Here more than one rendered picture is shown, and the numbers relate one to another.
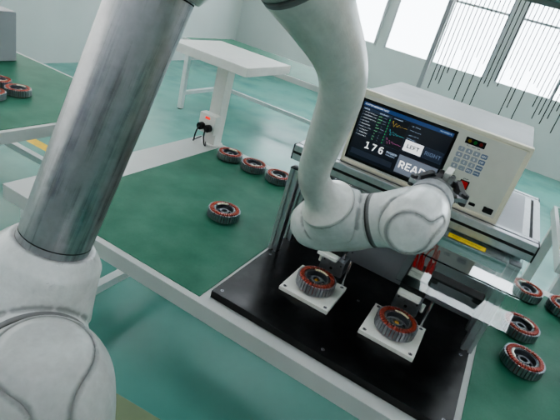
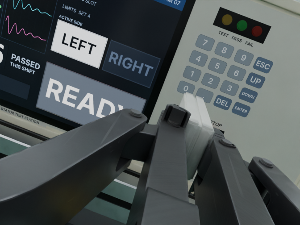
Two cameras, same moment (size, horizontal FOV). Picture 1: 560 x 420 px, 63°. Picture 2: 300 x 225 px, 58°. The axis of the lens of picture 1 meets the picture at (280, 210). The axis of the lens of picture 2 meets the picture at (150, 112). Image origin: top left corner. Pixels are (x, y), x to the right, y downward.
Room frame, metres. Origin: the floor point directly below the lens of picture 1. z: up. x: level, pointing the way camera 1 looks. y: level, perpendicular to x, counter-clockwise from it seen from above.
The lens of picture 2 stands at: (0.91, -0.27, 1.26)
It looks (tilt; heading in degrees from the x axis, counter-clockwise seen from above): 17 degrees down; 339
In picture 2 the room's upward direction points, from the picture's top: 21 degrees clockwise
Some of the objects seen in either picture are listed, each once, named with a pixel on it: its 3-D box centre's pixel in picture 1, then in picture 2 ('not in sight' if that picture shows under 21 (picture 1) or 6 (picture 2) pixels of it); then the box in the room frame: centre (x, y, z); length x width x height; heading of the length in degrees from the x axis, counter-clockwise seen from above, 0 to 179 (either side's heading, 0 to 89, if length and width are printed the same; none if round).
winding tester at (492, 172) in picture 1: (441, 142); (144, 50); (1.35, -0.40, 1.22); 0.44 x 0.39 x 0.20; 68
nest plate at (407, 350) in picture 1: (392, 330); not in sight; (1.01, -0.38, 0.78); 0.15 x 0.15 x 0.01; 68
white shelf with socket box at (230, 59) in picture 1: (222, 107); not in sight; (1.93, 0.36, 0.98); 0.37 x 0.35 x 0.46; 68
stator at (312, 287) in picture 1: (316, 281); not in sight; (1.10, -0.15, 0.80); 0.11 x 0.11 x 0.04
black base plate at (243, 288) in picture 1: (352, 311); not in sight; (1.07, -0.27, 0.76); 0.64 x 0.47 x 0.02; 68
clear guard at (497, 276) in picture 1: (464, 264); not in sight; (0.99, -0.46, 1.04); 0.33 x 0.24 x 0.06; 158
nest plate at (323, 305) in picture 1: (313, 287); not in sight; (1.10, -0.15, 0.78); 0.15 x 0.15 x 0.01; 68
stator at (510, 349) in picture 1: (522, 361); not in sight; (1.05, -0.76, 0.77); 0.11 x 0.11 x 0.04
